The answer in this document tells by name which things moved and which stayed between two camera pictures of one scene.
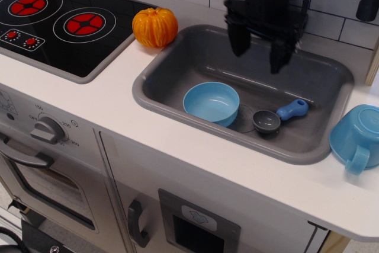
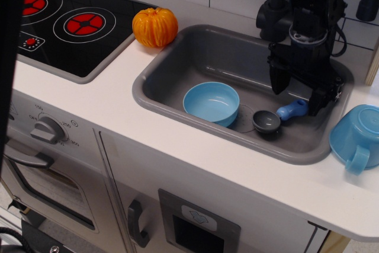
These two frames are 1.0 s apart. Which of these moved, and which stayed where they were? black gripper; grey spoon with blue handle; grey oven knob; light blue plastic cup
Moved: black gripper
Stayed: light blue plastic cup; grey oven knob; grey spoon with blue handle
